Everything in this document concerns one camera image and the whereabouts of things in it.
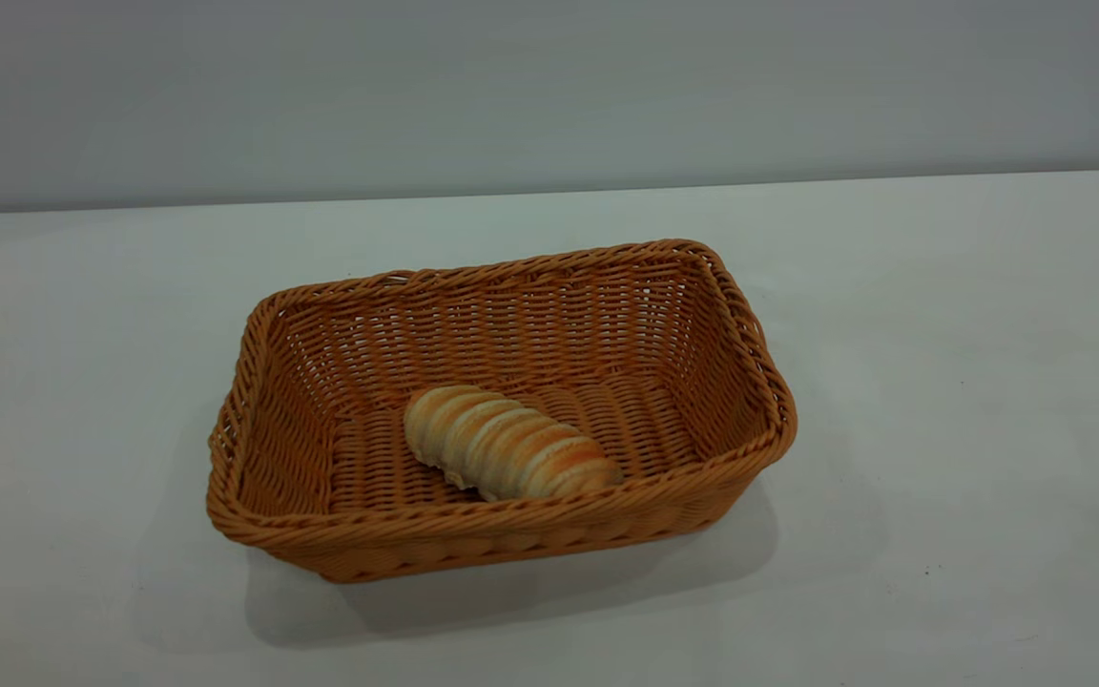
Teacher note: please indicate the orange woven wicker basket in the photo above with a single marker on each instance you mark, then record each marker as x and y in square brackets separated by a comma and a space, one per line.
[511, 324]

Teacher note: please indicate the striped orange bread roll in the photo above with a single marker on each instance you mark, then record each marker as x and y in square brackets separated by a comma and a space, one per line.
[511, 444]

